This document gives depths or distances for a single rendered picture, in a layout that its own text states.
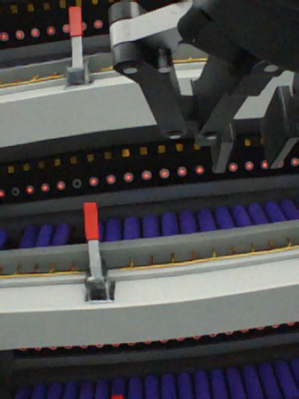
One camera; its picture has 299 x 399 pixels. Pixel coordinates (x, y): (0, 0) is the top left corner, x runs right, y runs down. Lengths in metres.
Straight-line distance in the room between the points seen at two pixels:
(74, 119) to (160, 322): 0.20
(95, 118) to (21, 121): 0.07
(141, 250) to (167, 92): 0.37
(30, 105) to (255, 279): 0.27
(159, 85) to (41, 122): 0.33
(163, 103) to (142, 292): 0.32
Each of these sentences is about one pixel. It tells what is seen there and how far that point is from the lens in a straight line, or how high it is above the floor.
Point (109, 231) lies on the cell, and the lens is 0.62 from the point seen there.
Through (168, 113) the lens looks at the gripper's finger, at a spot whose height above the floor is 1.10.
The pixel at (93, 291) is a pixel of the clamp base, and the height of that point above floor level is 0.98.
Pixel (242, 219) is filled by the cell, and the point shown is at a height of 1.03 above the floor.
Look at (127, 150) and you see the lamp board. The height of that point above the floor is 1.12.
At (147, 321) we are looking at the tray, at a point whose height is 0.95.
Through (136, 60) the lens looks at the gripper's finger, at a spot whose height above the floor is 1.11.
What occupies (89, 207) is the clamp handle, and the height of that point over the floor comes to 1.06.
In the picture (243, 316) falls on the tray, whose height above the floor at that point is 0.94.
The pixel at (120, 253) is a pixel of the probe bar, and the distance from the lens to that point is 0.57.
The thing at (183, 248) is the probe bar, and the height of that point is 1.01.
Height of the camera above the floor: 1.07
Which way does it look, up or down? 2 degrees down
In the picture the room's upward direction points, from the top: 6 degrees counter-clockwise
